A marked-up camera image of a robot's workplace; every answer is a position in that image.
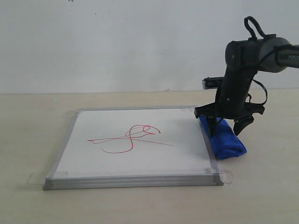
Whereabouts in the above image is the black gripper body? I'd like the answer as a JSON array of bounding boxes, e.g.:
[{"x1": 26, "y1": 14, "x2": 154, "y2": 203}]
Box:
[{"x1": 194, "y1": 69, "x2": 265, "y2": 120}]

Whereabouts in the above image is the blue microfibre cloth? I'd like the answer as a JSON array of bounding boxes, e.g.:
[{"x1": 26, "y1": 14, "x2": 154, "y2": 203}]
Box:
[{"x1": 199, "y1": 116, "x2": 247, "y2": 160}]

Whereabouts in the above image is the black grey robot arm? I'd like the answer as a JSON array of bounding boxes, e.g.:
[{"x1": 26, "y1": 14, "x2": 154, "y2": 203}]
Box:
[{"x1": 194, "y1": 35, "x2": 299, "y2": 136}]

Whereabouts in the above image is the white board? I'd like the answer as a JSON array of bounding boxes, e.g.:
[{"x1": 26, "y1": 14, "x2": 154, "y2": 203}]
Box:
[{"x1": 43, "y1": 105, "x2": 219, "y2": 191}]

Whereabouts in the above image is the clear tape back right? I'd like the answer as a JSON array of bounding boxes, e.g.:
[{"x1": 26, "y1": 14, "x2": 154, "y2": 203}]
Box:
[{"x1": 180, "y1": 106, "x2": 195, "y2": 113}]

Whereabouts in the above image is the clear tape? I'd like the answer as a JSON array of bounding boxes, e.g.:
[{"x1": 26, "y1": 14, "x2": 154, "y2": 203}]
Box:
[
  {"x1": 26, "y1": 171, "x2": 68, "y2": 185},
  {"x1": 63, "y1": 110, "x2": 81, "y2": 118},
  {"x1": 180, "y1": 106, "x2": 195, "y2": 113},
  {"x1": 206, "y1": 168, "x2": 233, "y2": 186}
]

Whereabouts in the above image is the clear tape front right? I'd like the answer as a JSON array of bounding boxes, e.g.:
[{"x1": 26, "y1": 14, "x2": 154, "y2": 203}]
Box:
[{"x1": 206, "y1": 168, "x2": 233, "y2": 186}]

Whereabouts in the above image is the clear tape back left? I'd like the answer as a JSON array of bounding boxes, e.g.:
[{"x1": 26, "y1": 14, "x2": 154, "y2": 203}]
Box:
[{"x1": 63, "y1": 110, "x2": 81, "y2": 118}]

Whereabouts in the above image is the clear tape front left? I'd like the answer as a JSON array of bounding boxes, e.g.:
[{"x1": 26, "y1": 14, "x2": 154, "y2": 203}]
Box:
[{"x1": 26, "y1": 171, "x2": 68, "y2": 185}]

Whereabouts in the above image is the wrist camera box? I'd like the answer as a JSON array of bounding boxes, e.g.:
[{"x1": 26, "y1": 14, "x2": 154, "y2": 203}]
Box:
[{"x1": 202, "y1": 77, "x2": 224, "y2": 90}]

